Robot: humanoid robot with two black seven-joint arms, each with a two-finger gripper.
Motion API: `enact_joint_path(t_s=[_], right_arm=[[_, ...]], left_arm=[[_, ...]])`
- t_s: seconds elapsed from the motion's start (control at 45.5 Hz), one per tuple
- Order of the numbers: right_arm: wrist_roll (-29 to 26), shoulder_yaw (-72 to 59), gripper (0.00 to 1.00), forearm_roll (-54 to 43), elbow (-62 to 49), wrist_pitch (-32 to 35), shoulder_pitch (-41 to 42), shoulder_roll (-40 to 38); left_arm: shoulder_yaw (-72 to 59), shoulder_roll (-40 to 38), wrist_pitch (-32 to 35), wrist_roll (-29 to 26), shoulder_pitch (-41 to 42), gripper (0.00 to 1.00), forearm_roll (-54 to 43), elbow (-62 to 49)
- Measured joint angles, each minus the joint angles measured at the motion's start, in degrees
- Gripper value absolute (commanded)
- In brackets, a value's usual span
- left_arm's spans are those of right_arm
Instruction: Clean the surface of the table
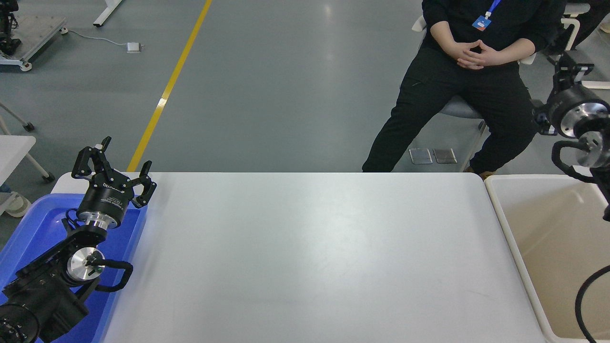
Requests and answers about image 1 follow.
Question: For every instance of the dark grey floor plate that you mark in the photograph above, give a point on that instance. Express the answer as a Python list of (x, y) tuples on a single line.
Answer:
[(444, 156)]

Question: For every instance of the person's left forearm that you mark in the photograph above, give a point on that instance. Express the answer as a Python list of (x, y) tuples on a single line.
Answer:
[(519, 50)]

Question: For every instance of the person's right forearm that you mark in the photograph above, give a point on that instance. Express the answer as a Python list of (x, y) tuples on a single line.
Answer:
[(441, 33)]

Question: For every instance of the person's left hand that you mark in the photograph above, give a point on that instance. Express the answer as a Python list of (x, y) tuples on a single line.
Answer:
[(491, 57)]

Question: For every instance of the grey wheeled platform cart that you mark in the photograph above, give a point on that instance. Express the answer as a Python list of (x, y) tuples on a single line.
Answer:
[(38, 33)]

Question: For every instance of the white floor bar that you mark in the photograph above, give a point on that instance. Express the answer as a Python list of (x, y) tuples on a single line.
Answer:
[(584, 170), (599, 85)]

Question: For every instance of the person's right hand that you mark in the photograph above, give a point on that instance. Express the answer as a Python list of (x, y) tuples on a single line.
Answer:
[(464, 64)]

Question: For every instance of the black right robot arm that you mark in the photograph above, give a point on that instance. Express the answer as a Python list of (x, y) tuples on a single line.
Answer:
[(593, 147)]

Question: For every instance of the large pale plastic bin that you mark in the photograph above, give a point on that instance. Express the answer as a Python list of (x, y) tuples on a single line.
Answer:
[(548, 247)]

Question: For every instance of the white frame chair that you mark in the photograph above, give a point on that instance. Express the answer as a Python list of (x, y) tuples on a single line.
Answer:
[(575, 26)]

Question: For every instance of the white shoe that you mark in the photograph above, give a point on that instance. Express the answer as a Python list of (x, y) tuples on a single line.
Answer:
[(16, 205)]

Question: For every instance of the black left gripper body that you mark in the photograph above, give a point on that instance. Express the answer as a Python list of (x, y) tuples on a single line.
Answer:
[(105, 200)]

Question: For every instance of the black machine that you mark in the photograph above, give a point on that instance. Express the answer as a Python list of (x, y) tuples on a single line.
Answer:
[(7, 28)]

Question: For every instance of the grey and white chair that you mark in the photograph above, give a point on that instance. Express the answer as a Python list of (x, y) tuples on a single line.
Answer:
[(457, 109)]

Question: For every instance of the silver floor plate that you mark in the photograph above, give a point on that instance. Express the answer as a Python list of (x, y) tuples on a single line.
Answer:
[(420, 156)]

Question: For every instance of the blue plastic tray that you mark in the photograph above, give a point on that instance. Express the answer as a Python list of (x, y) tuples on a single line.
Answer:
[(38, 224)]

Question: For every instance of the grey leg with caster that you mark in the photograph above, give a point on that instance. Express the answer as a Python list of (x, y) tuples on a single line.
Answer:
[(19, 118)]

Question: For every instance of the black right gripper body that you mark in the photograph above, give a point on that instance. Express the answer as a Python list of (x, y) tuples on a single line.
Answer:
[(564, 102)]

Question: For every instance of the white power adapter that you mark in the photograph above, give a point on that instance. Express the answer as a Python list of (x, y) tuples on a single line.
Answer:
[(134, 47)]

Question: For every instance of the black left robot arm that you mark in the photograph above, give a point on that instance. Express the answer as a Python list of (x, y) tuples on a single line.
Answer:
[(43, 295)]

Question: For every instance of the white table foot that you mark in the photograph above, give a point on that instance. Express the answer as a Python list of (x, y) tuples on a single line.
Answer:
[(107, 12)]

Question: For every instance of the small white side table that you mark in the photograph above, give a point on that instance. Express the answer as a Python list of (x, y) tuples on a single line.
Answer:
[(12, 150)]

